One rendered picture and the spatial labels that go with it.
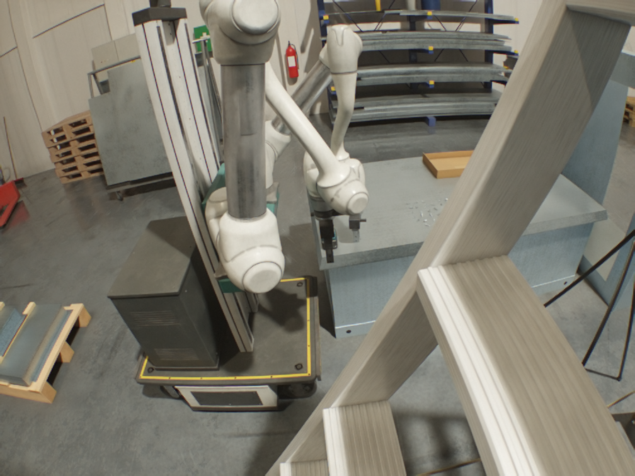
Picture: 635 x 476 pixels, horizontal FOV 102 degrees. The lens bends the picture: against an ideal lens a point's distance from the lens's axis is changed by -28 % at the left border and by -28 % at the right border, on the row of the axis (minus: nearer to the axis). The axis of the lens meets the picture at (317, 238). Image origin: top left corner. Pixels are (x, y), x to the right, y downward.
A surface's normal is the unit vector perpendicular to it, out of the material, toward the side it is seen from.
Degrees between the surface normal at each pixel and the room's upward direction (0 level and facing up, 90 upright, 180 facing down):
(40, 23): 90
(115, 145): 78
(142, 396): 0
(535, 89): 92
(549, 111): 92
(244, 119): 88
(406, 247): 67
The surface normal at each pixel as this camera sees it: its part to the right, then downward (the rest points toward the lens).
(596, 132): 0.04, 0.57
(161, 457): -0.11, -0.81
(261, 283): 0.42, 0.57
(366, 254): 0.05, 0.21
